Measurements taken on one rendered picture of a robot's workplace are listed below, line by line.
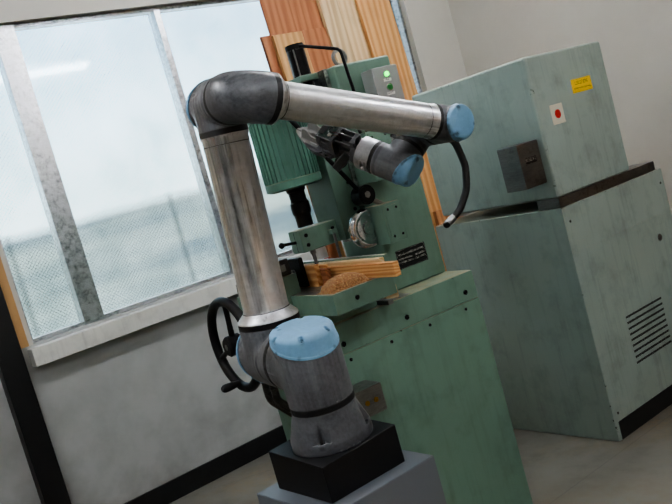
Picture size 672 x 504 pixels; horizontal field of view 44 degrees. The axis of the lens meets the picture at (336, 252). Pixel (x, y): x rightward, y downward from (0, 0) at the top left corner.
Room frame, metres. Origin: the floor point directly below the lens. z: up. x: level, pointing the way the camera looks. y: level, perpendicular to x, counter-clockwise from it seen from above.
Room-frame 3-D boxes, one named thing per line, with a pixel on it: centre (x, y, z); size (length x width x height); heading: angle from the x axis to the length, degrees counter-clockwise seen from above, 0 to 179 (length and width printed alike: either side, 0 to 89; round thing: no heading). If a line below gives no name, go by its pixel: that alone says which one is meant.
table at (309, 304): (2.48, 0.15, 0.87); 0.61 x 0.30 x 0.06; 32
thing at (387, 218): (2.51, -0.17, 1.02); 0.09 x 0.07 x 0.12; 32
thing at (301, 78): (2.62, -0.05, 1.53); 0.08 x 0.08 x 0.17; 32
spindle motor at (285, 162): (2.55, 0.07, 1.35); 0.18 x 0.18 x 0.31
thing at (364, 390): (2.25, 0.05, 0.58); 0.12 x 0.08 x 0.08; 122
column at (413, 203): (2.70, -0.18, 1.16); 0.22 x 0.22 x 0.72; 32
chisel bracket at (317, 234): (2.56, 0.05, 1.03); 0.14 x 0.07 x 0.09; 122
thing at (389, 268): (2.44, 0.00, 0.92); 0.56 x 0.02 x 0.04; 32
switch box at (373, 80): (2.60, -0.28, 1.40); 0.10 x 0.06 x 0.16; 122
